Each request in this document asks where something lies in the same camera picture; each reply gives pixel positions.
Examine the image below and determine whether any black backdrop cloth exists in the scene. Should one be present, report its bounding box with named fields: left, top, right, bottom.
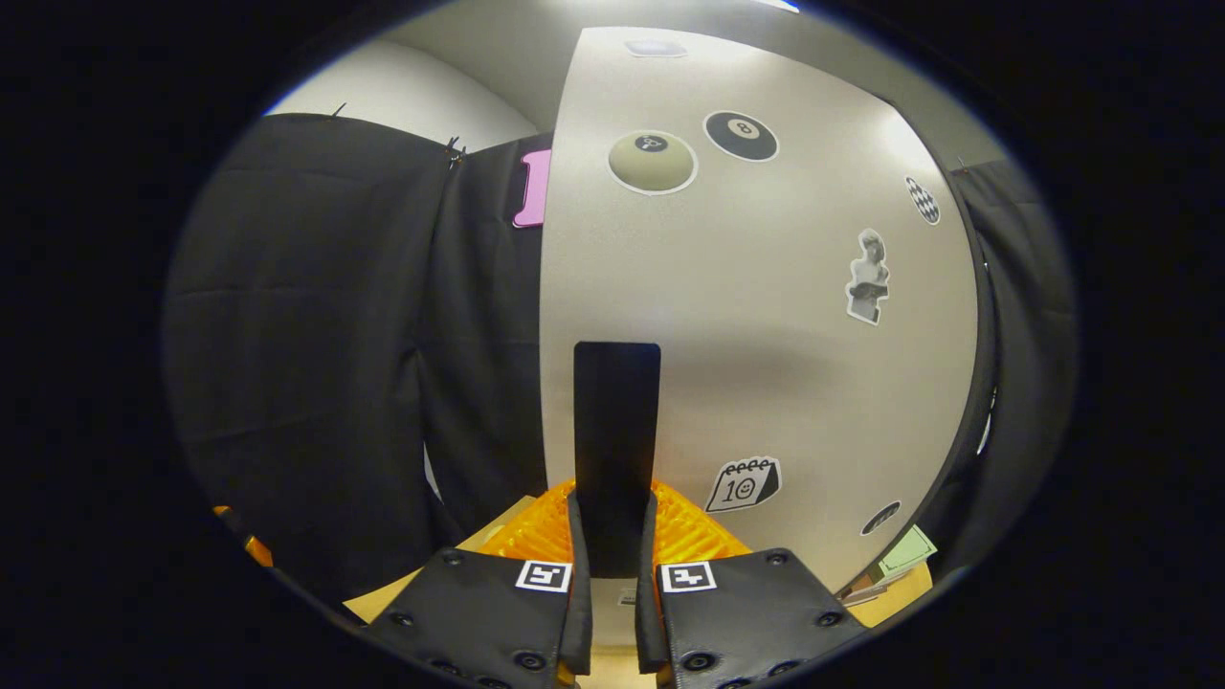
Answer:
left=161, top=113, right=1080, bottom=604

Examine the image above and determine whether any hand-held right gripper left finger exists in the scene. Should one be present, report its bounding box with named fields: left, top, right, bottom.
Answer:
left=364, top=478, right=594, bottom=689

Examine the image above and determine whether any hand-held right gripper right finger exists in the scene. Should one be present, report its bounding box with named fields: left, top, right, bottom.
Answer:
left=636, top=478, right=867, bottom=689

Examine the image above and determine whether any green book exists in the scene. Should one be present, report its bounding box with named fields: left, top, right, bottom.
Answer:
left=866, top=524, right=939, bottom=585

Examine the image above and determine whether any grey cabinet door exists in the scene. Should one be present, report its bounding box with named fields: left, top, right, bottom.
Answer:
left=538, top=26, right=979, bottom=647

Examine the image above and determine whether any black door handle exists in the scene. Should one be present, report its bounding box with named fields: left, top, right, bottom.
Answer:
left=574, top=342, right=661, bottom=578

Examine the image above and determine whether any brown book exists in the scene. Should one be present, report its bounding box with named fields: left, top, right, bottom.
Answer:
left=842, top=569, right=905, bottom=602

